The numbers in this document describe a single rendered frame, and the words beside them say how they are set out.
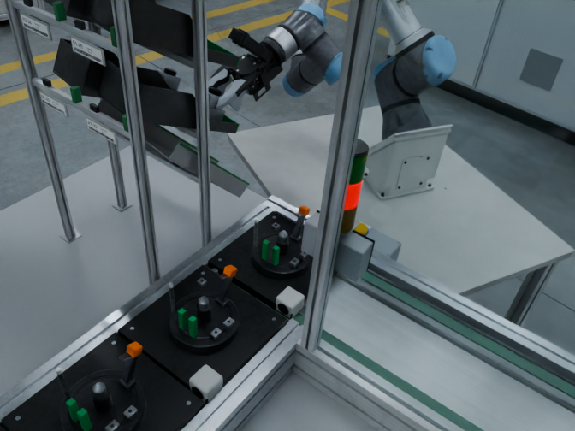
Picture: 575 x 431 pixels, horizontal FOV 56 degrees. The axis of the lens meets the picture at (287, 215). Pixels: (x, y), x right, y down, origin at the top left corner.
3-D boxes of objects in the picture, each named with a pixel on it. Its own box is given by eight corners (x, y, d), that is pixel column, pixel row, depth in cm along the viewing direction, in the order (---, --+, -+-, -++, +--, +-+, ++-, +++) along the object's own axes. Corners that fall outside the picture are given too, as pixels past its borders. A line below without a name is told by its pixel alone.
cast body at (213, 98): (210, 115, 128) (219, 87, 126) (222, 122, 126) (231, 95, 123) (182, 111, 121) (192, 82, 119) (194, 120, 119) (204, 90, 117)
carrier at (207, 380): (203, 270, 122) (201, 229, 114) (287, 324, 112) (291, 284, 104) (118, 336, 107) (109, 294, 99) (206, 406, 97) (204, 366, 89)
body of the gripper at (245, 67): (255, 103, 128) (289, 72, 131) (244, 77, 121) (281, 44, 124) (234, 91, 132) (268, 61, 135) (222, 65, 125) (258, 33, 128)
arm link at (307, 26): (334, 21, 130) (311, -7, 128) (304, 50, 127) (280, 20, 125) (323, 32, 137) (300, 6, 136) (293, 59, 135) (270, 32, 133)
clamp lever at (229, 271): (221, 295, 111) (230, 263, 108) (228, 299, 110) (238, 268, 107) (210, 300, 108) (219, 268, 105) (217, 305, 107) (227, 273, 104)
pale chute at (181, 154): (209, 174, 145) (218, 160, 144) (240, 197, 138) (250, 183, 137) (135, 133, 121) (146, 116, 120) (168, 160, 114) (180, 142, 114)
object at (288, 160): (393, 109, 213) (394, 102, 211) (572, 257, 153) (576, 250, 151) (227, 140, 187) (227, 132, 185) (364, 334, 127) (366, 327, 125)
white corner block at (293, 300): (287, 297, 118) (288, 285, 115) (304, 307, 116) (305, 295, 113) (274, 309, 115) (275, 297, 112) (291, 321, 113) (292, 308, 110)
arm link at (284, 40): (293, 32, 125) (269, 21, 129) (280, 44, 124) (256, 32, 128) (300, 57, 131) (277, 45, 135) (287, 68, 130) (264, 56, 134)
